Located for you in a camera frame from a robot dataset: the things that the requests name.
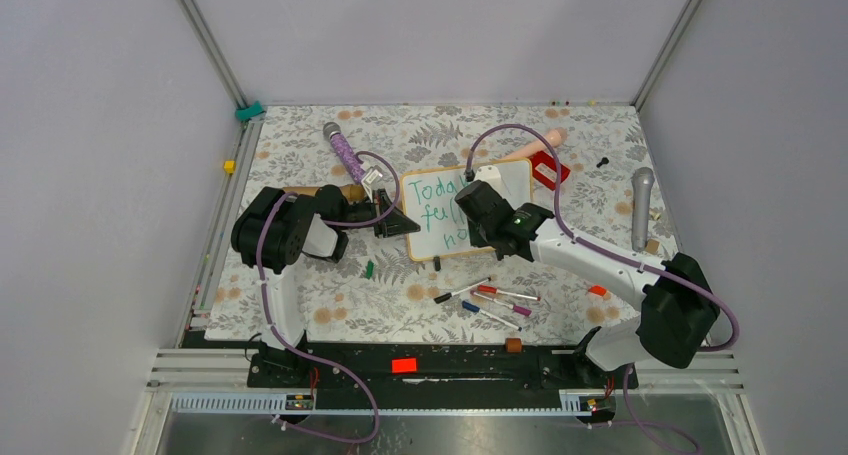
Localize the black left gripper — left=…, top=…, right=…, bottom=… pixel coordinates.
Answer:
left=337, top=188, right=420, bottom=237

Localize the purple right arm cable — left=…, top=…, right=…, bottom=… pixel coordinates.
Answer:
left=463, top=123, right=742, bottom=455

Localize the black whiteboard marker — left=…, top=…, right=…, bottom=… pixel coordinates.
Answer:
left=433, top=277, right=491, bottom=304

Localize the purple glitter toy microphone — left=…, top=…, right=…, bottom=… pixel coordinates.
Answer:
left=323, top=122, right=366, bottom=184

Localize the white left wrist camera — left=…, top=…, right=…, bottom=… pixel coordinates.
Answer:
left=360, top=166, right=385, bottom=202

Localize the silver toy microphone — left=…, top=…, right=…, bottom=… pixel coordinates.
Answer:
left=631, top=167, right=655, bottom=252

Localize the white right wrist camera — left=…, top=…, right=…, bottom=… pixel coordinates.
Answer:
left=475, top=165, right=509, bottom=198

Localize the teal corner clamp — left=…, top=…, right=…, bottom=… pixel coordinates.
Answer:
left=235, top=101, right=266, bottom=123

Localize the orange cylinder block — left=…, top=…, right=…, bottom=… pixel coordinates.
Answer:
left=504, top=337, right=523, bottom=354

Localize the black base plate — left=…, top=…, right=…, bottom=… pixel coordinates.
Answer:
left=247, top=342, right=639, bottom=408

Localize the cable duct rail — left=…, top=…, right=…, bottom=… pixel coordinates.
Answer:
left=170, top=387, right=615, bottom=417

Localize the gold toy microphone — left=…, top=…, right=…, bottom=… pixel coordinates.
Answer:
left=283, top=184, right=368, bottom=203

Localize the red triangular block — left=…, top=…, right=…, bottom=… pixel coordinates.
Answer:
left=588, top=285, right=608, bottom=297

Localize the floral tablecloth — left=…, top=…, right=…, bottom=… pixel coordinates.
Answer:
left=242, top=105, right=651, bottom=345

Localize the pink toy microphone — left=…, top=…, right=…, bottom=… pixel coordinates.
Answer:
left=504, top=127, right=568, bottom=160

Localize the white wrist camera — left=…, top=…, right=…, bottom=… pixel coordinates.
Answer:
left=360, top=166, right=385, bottom=202
left=475, top=165, right=509, bottom=198

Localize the red square frame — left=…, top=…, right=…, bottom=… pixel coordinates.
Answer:
left=529, top=151, right=571, bottom=191

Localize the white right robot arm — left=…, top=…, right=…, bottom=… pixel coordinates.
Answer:
left=455, top=180, right=720, bottom=387

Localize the magenta whiteboard marker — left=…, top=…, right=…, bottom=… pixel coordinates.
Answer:
left=471, top=291, right=532, bottom=317

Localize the small tan wooden block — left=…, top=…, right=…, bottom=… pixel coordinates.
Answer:
left=644, top=239, right=660, bottom=255

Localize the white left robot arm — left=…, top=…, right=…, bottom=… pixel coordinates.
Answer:
left=230, top=185, right=421, bottom=386

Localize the red whiteboard marker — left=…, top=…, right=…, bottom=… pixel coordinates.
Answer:
left=476, top=285, right=541, bottom=301

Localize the blue whiteboard marker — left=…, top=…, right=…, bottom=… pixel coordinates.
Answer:
left=461, top=300, right=523, bottom=332

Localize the red tape patch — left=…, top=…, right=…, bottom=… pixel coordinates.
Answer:
left=390, top=357, right=418, bottom=374

